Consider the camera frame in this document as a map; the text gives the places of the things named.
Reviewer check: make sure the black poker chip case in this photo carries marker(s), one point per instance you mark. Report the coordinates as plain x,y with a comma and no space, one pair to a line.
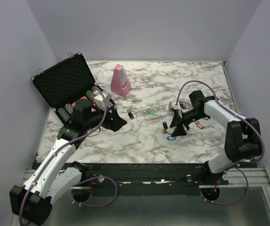
65,83

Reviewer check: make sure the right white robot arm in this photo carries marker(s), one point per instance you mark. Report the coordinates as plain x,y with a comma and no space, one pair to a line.
242,140

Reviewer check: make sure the red tag key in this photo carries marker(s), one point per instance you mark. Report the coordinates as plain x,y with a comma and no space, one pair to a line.
199,125

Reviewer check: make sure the black front mounting rail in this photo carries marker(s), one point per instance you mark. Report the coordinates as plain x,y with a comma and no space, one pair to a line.
128,179

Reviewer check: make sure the black tag key centre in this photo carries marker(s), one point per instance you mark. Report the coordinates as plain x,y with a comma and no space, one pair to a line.
165,125

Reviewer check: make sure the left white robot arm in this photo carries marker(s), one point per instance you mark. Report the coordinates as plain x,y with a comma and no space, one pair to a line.
33,200

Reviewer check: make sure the green tag key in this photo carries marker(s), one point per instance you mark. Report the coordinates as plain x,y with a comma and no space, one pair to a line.
151,111

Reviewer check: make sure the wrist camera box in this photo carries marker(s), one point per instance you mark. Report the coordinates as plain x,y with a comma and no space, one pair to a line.
173,106
101,99

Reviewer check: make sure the blue tag key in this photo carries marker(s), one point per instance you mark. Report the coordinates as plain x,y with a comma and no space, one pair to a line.
170,137

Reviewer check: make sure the pink metronome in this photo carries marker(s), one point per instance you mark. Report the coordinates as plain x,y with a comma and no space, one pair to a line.
120,84

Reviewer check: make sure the black tag key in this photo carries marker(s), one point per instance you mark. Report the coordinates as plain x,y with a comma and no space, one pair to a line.
129,112
165,125

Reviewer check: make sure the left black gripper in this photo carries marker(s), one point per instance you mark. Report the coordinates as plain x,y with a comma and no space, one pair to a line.
117,122

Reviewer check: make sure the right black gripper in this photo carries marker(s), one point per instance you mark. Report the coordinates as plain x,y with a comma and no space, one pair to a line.
179,130

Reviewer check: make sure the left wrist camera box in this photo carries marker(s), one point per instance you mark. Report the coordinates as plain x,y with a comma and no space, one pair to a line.
101,99

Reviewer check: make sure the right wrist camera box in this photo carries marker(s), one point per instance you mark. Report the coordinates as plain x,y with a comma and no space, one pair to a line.
173,106

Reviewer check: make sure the black tag key left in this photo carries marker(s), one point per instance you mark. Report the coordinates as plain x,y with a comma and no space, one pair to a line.
129,112

